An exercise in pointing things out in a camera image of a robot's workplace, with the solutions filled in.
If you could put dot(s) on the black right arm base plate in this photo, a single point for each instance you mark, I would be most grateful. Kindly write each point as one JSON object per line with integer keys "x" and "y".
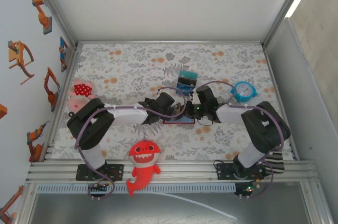
{"x": 220, "y": 172}

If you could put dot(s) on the aluminium side rail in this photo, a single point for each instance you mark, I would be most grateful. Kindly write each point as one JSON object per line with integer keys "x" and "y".
{"x": 70, "y": 76}
{"x": 274, "y": 81}

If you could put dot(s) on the small circuit board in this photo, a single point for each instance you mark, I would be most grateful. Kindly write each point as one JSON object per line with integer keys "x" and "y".
{"x": 97, "y": 187}

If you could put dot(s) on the pink pig plush toy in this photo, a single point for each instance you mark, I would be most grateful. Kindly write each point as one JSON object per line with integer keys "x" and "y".
{"x": 82, "y": 89}

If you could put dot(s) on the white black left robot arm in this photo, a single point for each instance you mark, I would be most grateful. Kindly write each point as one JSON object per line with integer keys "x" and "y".
{"x": 126, "y": 115}

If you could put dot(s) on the red shark plush toy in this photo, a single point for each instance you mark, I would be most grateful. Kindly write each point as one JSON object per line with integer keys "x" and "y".
{"x": 144, "y": 168}

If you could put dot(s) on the thin aluminium frame rail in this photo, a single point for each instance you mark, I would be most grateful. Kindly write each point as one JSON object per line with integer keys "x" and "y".
{"x": 171, "y": 42}

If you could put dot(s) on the black white striped pouch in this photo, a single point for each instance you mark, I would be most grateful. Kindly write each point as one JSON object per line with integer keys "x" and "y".
{"x": 276, "y": 162}

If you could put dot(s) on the red card holder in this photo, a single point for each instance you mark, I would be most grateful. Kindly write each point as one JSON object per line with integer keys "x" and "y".
{"x": 174, "y": 121}

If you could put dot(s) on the blue alarm clock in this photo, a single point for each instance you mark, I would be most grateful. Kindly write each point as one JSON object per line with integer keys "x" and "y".
{"x": 245, "y": 92}

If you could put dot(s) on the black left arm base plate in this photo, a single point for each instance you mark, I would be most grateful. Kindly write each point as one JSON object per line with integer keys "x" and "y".
{"x": 118, "y": 172}

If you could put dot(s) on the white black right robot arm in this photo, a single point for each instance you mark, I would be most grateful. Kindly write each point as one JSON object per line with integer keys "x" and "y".
{"x": 229, "y": 114}

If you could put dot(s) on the round circuit board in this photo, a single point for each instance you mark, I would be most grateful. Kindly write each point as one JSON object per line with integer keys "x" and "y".
{"x": 245, "y": 191}

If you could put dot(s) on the wide aluminium frame rail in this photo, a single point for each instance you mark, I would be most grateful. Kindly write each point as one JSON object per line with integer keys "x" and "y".
{"x": 185, "y": 171}

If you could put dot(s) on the aluminium frame post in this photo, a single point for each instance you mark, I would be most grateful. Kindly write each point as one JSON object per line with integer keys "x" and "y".
{"x": 54, "y": 7}
{"x": 285, "y": 7}

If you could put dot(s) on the floral table mat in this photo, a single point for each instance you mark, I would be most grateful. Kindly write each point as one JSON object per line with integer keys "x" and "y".
{"x": 132, "y": 63}

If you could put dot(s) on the white plastic tube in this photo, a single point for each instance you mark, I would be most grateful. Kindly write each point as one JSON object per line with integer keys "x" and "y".
{"x": 233, "y": 217}

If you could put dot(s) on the blue orange machine sticker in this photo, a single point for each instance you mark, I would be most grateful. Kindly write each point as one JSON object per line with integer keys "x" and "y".
{"x": 63, "y": 49}

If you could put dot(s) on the orange gripper claw sticker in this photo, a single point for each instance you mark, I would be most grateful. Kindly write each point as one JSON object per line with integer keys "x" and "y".
{"x": 16, "y": 55}

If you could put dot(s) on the blue teal card box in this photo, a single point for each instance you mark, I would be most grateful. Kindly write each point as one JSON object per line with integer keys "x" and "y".
{"x": 188, "y": 74}

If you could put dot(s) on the orange block sticker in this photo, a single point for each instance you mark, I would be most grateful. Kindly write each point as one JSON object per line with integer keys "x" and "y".
{"x": 2, "y": 111}

